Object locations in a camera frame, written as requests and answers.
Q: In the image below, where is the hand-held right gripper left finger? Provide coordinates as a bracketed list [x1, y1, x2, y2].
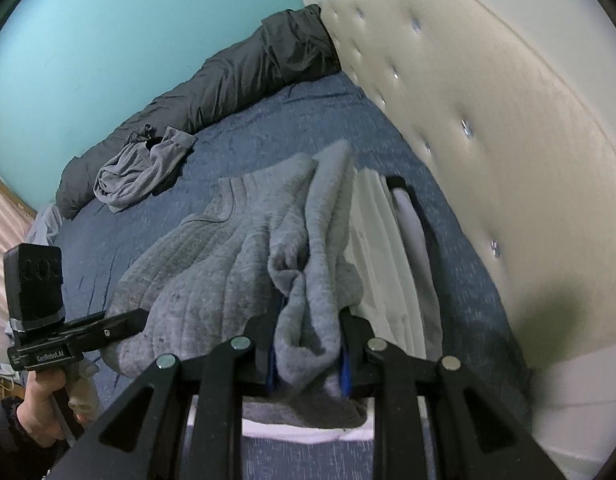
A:
[48, 296, 285, 480]

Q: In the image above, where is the light grey cloth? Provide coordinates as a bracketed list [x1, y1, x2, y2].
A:
[25, 204, 63, 247]

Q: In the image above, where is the grey knit sweater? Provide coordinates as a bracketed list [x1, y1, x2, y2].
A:
[100, 140, 371, 431]

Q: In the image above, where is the dark grey rolled duvet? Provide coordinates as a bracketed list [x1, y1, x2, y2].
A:
[55, 4, 343, 220]

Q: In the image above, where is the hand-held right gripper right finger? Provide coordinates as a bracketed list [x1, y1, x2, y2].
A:
[338, 307, 564, 480]

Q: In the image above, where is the white folded clothes stack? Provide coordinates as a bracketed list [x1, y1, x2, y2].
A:
[240, 167, 445, 446]

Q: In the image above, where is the crumpled grey garment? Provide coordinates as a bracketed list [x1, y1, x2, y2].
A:
[94, 126, 199, 214]

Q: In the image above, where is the wooden frame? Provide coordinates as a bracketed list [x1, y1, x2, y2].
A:
[0, 164, 38, 218]

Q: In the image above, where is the pink striped curtain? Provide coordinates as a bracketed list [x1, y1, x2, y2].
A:
[0, 175, 38, 376]

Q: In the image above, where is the blue bed sheet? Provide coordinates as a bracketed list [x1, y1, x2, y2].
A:
[48, 71, 534, 480]

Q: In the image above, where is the cream tufted headboard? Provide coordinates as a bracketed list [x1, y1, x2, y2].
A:
[305, 0, 616, 461]

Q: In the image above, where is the person's left forearm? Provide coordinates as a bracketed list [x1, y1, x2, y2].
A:
[0, 397, 53, 480]

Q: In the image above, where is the person's left hand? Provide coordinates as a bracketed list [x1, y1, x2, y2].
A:
[15, 367, 101, 447]

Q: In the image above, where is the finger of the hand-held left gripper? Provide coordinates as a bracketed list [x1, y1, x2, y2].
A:
[104, 308, 149, 341]

